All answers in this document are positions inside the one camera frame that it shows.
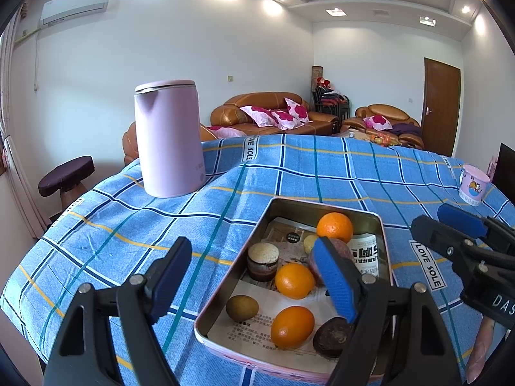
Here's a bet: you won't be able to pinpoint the purple passion fruit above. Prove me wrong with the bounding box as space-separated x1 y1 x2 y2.
309 237 355 288

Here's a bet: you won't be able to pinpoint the orange tangerine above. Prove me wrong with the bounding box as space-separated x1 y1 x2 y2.
270 306 315 349
316 212 353 242
275 263 316 300

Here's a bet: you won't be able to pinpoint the green-yellow small fruit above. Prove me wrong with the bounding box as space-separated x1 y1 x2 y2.
303 234 318 255

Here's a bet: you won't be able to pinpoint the dark round fruit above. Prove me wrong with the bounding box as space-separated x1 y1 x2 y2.
313 316 353 359

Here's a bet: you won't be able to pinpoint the pink metal tin box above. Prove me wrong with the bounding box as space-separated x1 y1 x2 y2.
195 197 392 384

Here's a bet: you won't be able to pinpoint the small kiwi-coloured fruit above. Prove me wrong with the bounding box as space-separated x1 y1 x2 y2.
225 295 259 322

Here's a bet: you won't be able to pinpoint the layered cake roll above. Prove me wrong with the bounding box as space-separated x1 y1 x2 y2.
247 242 279 281

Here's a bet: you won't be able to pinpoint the right human hand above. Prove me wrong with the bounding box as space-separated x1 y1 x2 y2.
465 316 495 384

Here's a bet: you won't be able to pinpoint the pink cartoon cup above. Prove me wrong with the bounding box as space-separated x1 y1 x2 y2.
458 164 491 207

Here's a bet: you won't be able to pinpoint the black television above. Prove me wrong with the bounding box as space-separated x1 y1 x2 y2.
492 143 515 202

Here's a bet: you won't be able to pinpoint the blue plaid tablecloth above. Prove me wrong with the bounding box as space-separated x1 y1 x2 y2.
1 135 514 385

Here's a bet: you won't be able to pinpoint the paper sheet in tin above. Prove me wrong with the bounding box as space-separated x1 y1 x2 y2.
195 217 338 384

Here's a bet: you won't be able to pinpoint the coffee table with fruit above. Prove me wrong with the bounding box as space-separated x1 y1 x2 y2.
340 129 401 147

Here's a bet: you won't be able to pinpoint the pink floral cushion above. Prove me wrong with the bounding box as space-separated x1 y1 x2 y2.
240 106 275 128
285 98 310 123
363 115 393 132
271 110 304 131

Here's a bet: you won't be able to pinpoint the pink electric kettle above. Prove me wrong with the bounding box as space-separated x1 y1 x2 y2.
134 79 206 198

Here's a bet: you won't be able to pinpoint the brown leather armchair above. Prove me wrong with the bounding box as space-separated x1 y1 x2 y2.
341 104 424 150

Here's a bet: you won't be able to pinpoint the dark purple round stool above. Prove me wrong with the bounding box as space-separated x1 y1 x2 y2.
38 155 95 210

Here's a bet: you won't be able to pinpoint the brown wooden door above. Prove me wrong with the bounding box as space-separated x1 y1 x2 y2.
422 59 461 157

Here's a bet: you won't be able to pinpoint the stacked dark chairs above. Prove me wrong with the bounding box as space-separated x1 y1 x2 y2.
312 86 350 120

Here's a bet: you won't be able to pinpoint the brown leather long sofa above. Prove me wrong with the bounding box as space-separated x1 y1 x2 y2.
211 92 339 136

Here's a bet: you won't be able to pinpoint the white air conditioner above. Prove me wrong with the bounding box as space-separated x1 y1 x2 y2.
39 0 109 27

